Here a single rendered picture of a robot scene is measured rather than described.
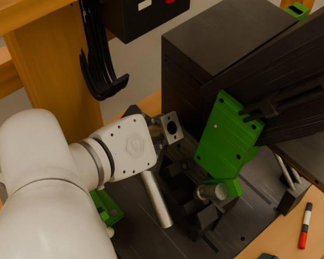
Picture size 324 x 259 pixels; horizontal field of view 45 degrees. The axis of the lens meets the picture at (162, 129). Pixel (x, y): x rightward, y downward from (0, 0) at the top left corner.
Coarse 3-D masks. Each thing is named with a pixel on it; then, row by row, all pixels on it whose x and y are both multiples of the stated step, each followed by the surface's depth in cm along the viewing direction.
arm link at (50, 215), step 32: (32, 192) 30; (64, 192) 30; (0, 224) 25; (32, 224) 23; (64, 224) 24; (96, 224) 26; (0, 256) 22; (32, 256) 22; (64, 256) 22; (96, 256) 24
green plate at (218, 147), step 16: (224, 96) 79; (224, 112) 80; (208, 128) 86; (224, 128) 82; (240, 128) 78; (256, 128) 75; (208, 144) 87; (224, 144) 84; (240, 144) 80; (208, 160) 89; (224, 160) 85; (240, 160) 82; (224, 176) 87
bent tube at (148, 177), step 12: (168, 120) 74; (156, 132) 77; (168, 132) 74; (180, 132) 76; (168, 144) 74; (144, 180) 87; (156, 180) 88; (156, 192) 87; (156, 204) 87; (168, 216) 88
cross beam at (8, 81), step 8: (0, 48) 86; (0, 56) 85; (8, 56) 85; (0, 64) 83; (8, 64) 84; (0, 72) 84; (8, 72) 86; (16, 72) 87; (0, 80) 86; (8, 80) 87; (16, 80) 89; (0, 88) 87; (8, 88) 89; (16, 88) 90; (0, 96) 88
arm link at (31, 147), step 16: (32, 112) 52; (48, 112) 54; (0, 128) 52; (16, 128) 49; (32, 128) 49; (48, 128) 49; (0, 144) 49; (16, 144) 48; (32, 144) 47; (48, 144) 48; (64, 144) 49; (0, 160) 48; (16, 160) 46; (32, 160) 46; (48, 160) 46; (64, 160) 47; (16, 176) 45; (32, 176) 39; (48, 176) 37; (64, 176) 38; (80, 176) 47
